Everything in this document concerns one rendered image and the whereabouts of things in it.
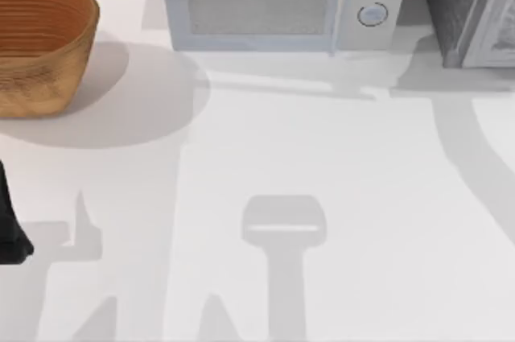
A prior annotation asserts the round microwave knob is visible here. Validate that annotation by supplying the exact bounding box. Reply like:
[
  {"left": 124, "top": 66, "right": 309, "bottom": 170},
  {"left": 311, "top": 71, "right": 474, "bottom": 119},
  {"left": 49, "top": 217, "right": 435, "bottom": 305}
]
[{"left": 356, "top": 2, "right": 389, "bottom": 28}]

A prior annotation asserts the pale microwave oven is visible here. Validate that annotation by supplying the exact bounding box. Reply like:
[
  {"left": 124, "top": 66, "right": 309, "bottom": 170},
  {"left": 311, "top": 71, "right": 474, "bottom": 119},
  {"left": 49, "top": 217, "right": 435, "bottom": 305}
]
[{"left": 155, "top": 0, "right": 414, "bottom": 57}]

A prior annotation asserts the microwave door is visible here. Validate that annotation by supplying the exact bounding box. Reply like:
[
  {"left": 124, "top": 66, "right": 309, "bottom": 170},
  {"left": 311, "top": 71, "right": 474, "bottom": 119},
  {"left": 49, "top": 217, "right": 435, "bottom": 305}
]
[{"left": 156, "top": 0, "right": 349, "bottom": 56}]

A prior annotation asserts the brown woven basket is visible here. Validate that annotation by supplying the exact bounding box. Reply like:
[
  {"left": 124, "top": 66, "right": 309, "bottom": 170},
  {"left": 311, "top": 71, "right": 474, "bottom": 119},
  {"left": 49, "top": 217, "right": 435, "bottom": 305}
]
[{"left": 0, "top": 0, "right": 101, "bottom": 119}]

